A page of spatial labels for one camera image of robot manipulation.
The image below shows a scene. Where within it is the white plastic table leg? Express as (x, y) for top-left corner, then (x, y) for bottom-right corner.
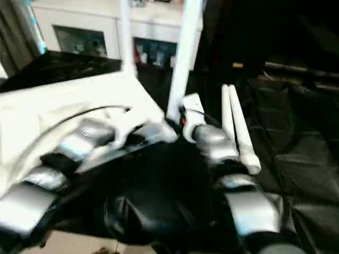
(228, 84), (262, 175)
(118, 0), (139, 78)
(165, 0), (206, 122)
(221, 84), (235, 145)

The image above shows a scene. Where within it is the white plastic table top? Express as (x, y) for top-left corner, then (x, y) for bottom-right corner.
(0, 70), (179, 201)

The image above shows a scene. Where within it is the black work mat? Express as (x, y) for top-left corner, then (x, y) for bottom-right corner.
(0, 50), (339, 254)

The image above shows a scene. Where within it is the black furniture unit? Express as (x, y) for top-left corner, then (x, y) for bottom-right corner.
(197, 0), (339, 77)

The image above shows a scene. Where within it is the white glass-door cabinet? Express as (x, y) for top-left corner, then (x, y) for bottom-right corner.
(31, 0), (202, 70)

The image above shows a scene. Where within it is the grey curtain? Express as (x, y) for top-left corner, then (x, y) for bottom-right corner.
(0, 0), (40, 78)

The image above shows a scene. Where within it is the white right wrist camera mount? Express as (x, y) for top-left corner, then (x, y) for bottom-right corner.
(180, 93), (207, 144)

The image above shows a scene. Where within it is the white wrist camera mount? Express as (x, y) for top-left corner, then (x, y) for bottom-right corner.
(180, 93), (207, 144)
(105, 105), (150, 149)

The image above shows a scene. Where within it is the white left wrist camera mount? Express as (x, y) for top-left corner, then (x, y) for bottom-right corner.
(105, 105), (150, 149)

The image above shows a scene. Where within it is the light blue frame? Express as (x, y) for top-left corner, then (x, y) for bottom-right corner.
(28, 4), (48, 53)

